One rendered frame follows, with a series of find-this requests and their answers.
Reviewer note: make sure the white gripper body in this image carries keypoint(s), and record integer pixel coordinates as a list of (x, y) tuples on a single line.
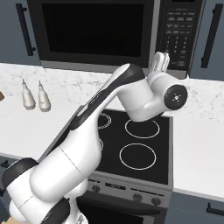
[(159, 61)]

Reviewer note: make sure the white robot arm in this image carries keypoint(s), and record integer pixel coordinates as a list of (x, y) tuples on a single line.
[(70, 163)]

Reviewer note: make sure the microwave start button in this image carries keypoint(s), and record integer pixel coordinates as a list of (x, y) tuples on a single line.
[(181, 63)]

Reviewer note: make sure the black steel microwave oven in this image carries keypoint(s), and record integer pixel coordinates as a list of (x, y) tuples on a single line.
[(180, 26)]

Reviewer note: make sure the blue-grey cupboard door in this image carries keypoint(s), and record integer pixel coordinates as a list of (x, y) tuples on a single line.
[(215, 58), (8, 35)]

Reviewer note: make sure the black microwave door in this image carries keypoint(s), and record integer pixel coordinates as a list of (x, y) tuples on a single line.
[(93, 29)]

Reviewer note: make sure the black oven door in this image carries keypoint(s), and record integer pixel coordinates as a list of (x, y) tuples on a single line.
[(116, 218)]

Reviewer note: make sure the black glass hob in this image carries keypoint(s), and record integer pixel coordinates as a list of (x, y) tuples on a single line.
[(163, 151)]

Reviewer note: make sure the stainless steel oven range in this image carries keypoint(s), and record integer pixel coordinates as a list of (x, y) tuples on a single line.
[(164, 193)]

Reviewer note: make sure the dark oven knob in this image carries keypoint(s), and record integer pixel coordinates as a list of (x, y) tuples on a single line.
[(156, 201), (137, 197), (96, 188)]

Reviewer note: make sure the blue-grey drawer front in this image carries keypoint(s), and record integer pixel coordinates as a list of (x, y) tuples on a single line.
[(3, 175), (189, 210)]

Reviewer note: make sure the brown wooden object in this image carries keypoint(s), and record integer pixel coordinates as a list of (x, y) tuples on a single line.
[(1, 95)]

